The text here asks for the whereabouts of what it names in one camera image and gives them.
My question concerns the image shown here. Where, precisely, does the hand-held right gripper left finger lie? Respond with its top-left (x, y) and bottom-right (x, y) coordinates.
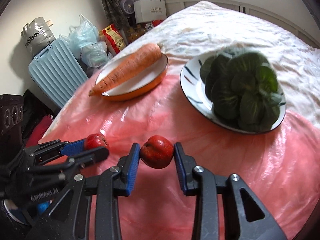
top-left (27, 142), bottom-right (141, 240)

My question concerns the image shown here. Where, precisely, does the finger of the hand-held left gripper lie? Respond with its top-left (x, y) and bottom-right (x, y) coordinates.
top-left (37, 147), bottom-right (110, 177)
top-left (30, 140), bottom-right (87, 164)

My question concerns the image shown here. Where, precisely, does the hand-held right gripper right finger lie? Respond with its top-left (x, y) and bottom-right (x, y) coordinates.
top-left (174, 142), bottom-right (287, 240)

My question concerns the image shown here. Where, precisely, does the red apple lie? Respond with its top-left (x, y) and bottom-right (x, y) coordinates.
top-left (84, 133), bottom-right (110, 150)
top-left (139, 135), bottom-right (174, 169)

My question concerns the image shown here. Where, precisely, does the person's left hand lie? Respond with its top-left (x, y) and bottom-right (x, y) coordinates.
top-left (0, 151), bottom-right (32, 200)

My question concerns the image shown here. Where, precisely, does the blue slipper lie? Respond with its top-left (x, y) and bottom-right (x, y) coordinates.
top-left (37, 201), bottom-right (50, 214)

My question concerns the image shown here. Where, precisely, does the navy shoe with white sole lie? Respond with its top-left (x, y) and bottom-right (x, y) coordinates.
top-left (2, 200), bottom-right (33, 227)

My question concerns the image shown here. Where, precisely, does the red cloth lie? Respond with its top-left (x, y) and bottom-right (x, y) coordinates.
top-left (30, 115), bottom-right (54, 140)

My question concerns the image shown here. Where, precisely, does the black bag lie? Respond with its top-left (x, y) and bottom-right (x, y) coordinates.
top-left (22, 90), bottom-right (53, 120)

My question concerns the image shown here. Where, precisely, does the pink plastic sheet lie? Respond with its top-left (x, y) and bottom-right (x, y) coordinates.
top-left (41, 74), bottom-right (320, 240)

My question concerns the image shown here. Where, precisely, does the black speaker box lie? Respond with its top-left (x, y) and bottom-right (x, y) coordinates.
top-left (0, 94), bottom-right (24, 133)

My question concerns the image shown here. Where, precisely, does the light blue ribbed suitcase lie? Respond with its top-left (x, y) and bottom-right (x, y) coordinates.
top-left (28, 39), bottom-right (89, 109)

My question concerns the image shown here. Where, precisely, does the white striped plate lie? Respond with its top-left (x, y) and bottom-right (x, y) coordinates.
top-left (180, 54), bottom-right (287, 134)

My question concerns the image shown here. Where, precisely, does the orange enamel plate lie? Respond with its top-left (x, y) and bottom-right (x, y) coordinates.
top-left (95, 52), bottom-right (169, 102)

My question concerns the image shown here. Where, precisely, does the clear plastic bag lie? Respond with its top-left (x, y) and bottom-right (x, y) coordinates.
top-left (80, 42), bottom-right (110, 68)

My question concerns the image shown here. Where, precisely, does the green leafy vegetable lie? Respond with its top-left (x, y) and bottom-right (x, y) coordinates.
top-left (199, 51), bottom-right (283, 132)

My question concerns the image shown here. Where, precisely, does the carrot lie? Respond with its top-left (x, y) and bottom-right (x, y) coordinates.
top-left (89, 43), bottom-right (163, 97)

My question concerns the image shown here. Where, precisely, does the pale blue plastic bag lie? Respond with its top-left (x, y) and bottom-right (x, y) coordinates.
top-left (59, 14), bottom-right (100, 55)

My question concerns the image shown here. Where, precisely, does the red and yellow rice bag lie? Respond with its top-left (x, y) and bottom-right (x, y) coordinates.
top-left (99, 24), bottom-right (127, 55)

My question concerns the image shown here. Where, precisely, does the grey printed sack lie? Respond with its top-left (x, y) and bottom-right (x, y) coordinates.
top-left (20, 17), bottom-right (56, 55)

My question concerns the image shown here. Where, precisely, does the yellow cooking oil bottle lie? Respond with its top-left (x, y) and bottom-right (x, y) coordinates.
top-left (126, 24), bottom-right (148, 43)

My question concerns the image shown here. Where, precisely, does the checked hanging scarf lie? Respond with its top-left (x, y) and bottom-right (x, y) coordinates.
top-left (99, 0), bottom-right (125, 30)

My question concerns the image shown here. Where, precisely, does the purple fan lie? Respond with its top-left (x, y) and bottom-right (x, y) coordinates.
top-left (119, 0), bottom-right (135, 14)

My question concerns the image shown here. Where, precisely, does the white paper shopping bag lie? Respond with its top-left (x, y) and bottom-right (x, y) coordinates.
top-left (134, 0), bottom-right (167, 23)

